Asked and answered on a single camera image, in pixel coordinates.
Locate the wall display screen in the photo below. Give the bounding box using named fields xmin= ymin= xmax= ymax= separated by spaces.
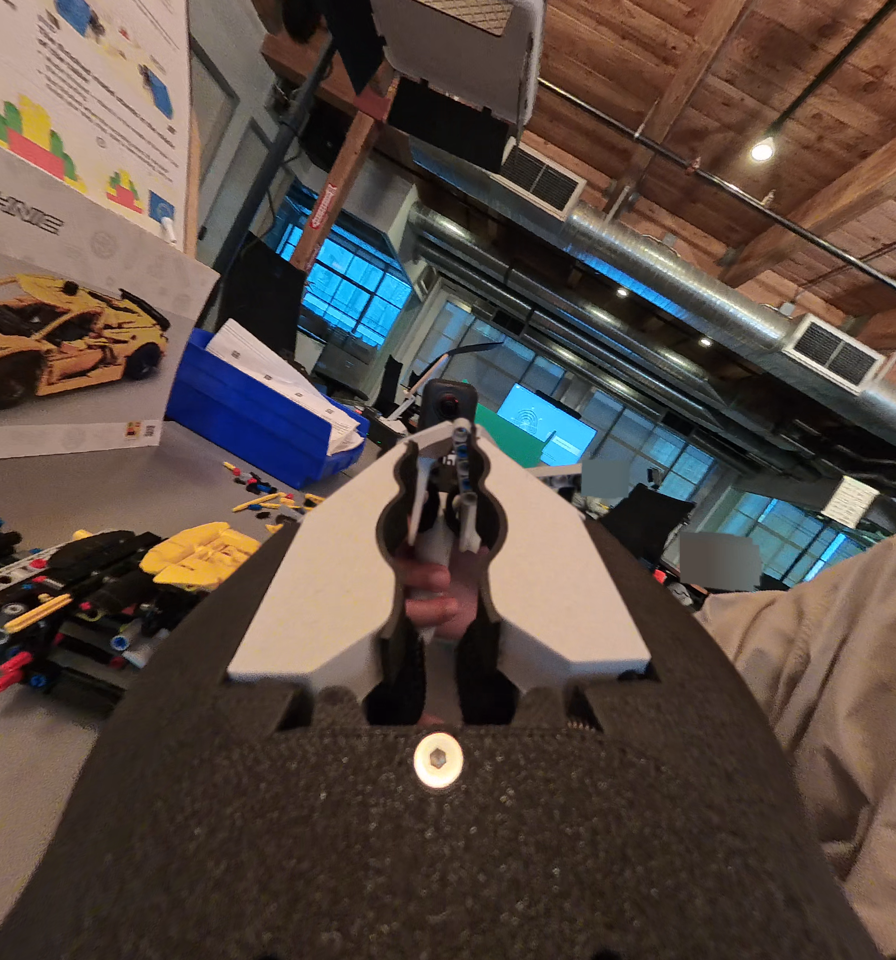
xmin=496 ymin=382 xmax=599 ymax=468

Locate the black partition panel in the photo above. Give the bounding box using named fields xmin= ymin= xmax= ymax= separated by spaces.
xmin=600 ymin=483 xmax=698 ymax=565

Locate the silver ventilation duct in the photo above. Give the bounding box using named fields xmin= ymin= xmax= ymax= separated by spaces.
xmin=410 ymin=202 xmax=896 ymax=466

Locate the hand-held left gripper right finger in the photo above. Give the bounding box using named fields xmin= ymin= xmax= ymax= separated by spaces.
xmin=470 ymin=423 xmax=653 ymax=697

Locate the person's right hand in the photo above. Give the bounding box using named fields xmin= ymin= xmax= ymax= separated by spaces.
xmin=397 ymin=547 xmax=489 ymax=645

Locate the black monitor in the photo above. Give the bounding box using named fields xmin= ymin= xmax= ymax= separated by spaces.
xmin=215 ymin=240 xmax=308 ymax=354

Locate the blue plastic bin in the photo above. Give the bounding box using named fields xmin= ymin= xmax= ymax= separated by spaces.
xmin=166 ymin=327 xmax=371 ymax=490

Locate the grey car instruction booklet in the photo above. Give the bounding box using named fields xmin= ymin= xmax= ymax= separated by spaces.
xmin=0 ymin=127 xmax=221 ymax=462

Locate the green plastic object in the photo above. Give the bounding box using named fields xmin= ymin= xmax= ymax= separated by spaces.
xmin=476 ymin=405 xmax=548 ymax=472

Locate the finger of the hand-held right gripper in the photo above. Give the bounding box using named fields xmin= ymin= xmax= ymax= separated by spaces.
xmin=407 ymin=422 xmax=464 ymax=547

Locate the round wooden board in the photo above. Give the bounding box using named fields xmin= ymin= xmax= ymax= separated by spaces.
xmin=183 ymin=123 xmax=203 ymax=258

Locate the yellow black brick car chassis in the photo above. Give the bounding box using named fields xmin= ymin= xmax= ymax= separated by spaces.
xmin=0 ymin=510 xmax=265 ymax=714

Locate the grey desk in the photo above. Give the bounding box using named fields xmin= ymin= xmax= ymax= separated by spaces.
xmin=0 ymin=420 xmax=389 ymax=946

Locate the white hanging heater unit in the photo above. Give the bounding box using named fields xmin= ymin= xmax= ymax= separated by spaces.
xmin=371 ymin=0 xmax=548 ymax=175

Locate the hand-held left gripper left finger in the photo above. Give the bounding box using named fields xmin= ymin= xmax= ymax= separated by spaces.
xmin=226 ymin=438 xmax=420 ymax=706

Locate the grey brick beam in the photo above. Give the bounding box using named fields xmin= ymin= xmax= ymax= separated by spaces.
xmin=450 ymin=418 xmax=482 ymax=555

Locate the person's right forearm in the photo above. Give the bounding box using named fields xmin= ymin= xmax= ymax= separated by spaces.
xmin=691 ymin=525 xmax=896 ymax=954

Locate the pile of small brick parts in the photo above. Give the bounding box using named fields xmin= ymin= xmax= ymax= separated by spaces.
xmin=232 ymin=489 xmax=327 ymax=532

